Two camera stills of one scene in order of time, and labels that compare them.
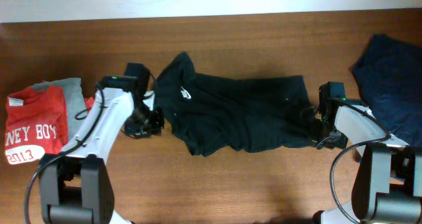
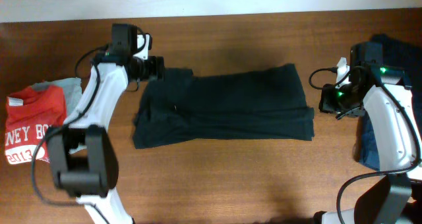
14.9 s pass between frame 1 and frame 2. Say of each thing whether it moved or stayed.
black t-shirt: moved
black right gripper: moved
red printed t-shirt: stayed
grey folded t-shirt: stayed
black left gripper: moved
